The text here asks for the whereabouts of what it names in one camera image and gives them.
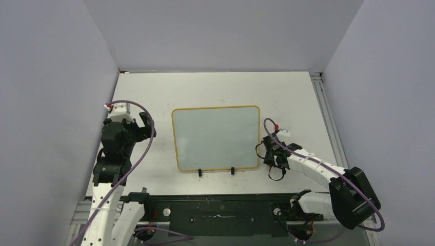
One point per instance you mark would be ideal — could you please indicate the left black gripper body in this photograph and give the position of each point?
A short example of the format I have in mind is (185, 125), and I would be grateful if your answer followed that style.
(135, 134)

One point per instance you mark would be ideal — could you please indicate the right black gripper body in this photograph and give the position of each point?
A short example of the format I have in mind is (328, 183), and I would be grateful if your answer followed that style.
(269, 160)

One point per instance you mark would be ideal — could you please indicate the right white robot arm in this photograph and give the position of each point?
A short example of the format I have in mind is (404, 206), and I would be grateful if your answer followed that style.
(351, 200)

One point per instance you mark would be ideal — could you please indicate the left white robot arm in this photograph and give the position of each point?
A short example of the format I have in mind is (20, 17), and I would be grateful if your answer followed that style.
(110, 172)

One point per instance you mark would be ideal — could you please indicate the yellow-framed whiteboard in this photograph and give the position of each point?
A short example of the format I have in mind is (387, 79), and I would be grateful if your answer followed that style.
(216, 138)

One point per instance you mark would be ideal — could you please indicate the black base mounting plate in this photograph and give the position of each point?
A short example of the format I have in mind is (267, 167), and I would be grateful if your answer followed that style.
(225, 215)

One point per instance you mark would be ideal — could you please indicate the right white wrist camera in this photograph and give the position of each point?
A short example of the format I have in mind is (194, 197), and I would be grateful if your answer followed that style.
(281, 132)

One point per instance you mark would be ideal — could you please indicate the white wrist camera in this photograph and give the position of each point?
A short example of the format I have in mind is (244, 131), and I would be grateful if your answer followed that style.
(281, 132)
(119, 112)

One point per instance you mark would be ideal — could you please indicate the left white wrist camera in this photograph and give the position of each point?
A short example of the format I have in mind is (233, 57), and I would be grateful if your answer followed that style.
(119, 112)

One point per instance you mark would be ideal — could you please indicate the aluminium rail frame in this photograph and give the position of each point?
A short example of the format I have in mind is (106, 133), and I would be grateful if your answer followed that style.
(337, 147)

